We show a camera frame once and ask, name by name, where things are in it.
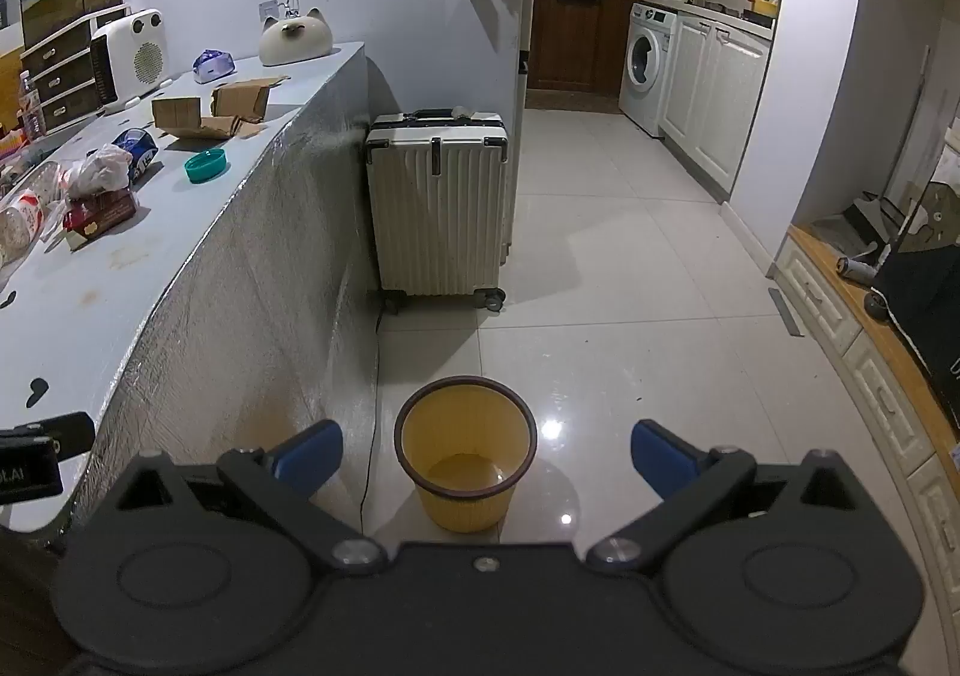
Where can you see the blue drink can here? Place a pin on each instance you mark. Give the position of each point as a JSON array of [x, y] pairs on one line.
[[139, 147]]

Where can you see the yellow kitchen container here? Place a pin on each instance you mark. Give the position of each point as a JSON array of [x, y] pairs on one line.
[[763, 7]]

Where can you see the blue tissue pack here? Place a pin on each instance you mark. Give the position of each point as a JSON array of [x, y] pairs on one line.
[[214, 67]]

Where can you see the large black box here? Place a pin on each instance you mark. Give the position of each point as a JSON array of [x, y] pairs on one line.
[[926, 301]]

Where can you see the large brown cardboard box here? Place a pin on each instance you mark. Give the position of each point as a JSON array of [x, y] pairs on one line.
[[240, 99]]

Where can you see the white plastic bag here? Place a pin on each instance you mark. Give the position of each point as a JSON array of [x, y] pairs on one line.
[[97, 170]]

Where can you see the yellow plastic waste bin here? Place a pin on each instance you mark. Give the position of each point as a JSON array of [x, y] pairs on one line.
[[465, 496]]

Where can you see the white kitchen cabinet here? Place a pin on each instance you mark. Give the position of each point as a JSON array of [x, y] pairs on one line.
[[712, 91]]

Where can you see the white low drawer cabinet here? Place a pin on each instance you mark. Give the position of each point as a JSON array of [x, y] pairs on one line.
[[862, 361]]

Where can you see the white ribbed suitcase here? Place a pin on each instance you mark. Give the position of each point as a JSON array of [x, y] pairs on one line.
[[442, 211]]

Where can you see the small water bottle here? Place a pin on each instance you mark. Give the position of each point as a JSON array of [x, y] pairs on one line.
[[31, 110]]

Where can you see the white cat-shaped ornament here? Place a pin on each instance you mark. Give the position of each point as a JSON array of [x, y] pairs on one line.
[[296, 39]]

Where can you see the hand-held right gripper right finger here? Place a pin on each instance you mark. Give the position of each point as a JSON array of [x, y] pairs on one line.
[[667, 455]]

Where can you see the red snack packet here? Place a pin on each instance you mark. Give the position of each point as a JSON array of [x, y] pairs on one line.
[[101, 215]]

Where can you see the white fan heater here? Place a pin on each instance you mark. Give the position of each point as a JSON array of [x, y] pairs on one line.
[[131, 57]]

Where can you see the small brown cardboard box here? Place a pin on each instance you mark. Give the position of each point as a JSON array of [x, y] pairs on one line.
[[178, 112]]

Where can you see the wall socket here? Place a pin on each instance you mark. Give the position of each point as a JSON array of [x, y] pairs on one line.
[[268, 9]]

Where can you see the clear plastic bottle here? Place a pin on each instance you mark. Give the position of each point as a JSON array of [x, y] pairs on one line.
[[26, 211]]

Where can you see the brown cardboard piece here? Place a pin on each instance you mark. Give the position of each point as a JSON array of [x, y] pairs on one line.
[[217, 129]]

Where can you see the white washing machine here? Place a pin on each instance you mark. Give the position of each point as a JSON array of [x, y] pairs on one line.
[[645, 61]]

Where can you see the grey roller tool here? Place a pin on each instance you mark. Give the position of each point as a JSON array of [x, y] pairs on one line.
[[855, 268]]

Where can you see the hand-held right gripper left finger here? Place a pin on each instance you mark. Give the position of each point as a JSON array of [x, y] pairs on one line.
[[304, 455]]

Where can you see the teal round lid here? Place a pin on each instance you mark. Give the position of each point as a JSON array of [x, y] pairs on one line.
[[206, 166]]

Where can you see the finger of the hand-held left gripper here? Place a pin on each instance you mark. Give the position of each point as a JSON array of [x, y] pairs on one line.
[[64, 432]]

